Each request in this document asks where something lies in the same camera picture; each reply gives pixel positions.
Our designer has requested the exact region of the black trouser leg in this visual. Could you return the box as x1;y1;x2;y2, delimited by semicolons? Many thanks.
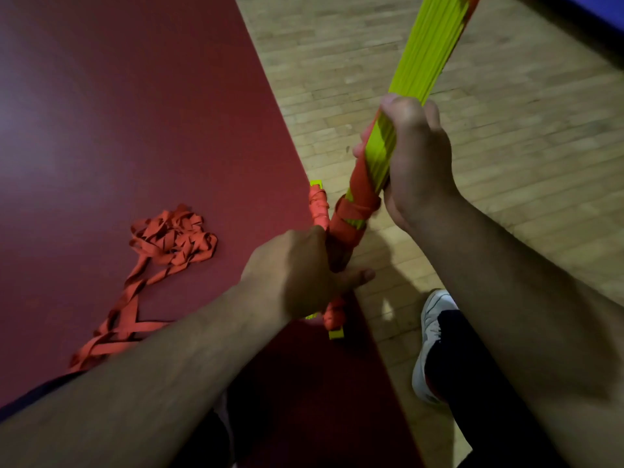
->
424;309;571;468
0;370;236;468

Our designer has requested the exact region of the black left trouser leg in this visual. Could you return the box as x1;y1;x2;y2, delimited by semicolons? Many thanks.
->
0;370;236;468

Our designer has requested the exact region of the person's right forearm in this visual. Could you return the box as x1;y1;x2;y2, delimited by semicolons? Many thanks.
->
404;189;624;468

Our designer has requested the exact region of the person's left hand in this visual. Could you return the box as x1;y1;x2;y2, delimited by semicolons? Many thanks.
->
239;224;376;322

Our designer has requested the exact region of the person's left forearm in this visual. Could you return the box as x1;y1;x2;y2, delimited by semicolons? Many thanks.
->
0;281;293;468

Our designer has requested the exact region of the person's right hand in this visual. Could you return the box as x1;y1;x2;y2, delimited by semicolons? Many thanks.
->
352;94;462;235

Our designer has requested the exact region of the black right trouser leg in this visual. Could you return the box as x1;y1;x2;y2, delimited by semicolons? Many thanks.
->
424;309;571;468

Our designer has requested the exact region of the white right shoe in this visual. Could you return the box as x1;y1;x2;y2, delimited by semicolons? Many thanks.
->
411;289;459;405

